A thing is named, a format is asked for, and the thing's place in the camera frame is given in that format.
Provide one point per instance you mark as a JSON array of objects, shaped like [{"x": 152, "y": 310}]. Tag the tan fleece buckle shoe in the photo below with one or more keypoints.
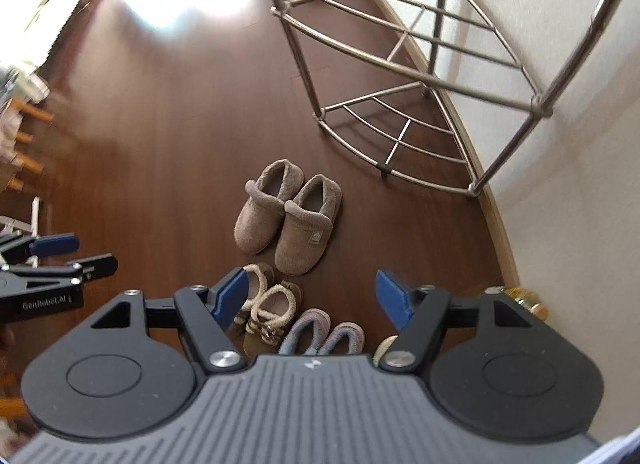
[
  {"x": 257, "y": 279},
  {"x": 275, "y": 309}
]

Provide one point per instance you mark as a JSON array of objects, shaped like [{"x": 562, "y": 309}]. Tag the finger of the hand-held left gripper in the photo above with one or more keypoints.
[
  {"x": 57, "y": 243},
  {"x": 97, "y": 265}
]

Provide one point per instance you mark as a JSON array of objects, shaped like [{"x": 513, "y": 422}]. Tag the metal corner rack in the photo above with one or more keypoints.
[{"x": 440, "y": 18}]

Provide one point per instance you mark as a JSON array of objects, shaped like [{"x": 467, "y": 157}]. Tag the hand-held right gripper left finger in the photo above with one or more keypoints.
[{"x": 230, "y": 294}]

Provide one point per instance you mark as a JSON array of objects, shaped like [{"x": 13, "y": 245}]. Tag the wooden chair with beige cover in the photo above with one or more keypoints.
[{"x": 15, "y": 133}]

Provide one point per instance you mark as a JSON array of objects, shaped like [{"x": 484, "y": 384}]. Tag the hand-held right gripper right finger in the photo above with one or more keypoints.
[{"x": 395, "y": 299}]

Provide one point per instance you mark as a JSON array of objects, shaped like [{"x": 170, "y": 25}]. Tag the yellow cooking oil bottle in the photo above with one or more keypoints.
[{"x": 525, "y": 300}]

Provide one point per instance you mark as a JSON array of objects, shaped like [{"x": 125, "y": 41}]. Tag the cream covered sofa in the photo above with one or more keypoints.
[{"x": 50, "y": 3}]

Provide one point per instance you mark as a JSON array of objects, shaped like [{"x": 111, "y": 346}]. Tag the taupe knit slipper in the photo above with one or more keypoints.
[
  {"x": 265, "y": 214},
  {"x": 307, "y": 239}
]

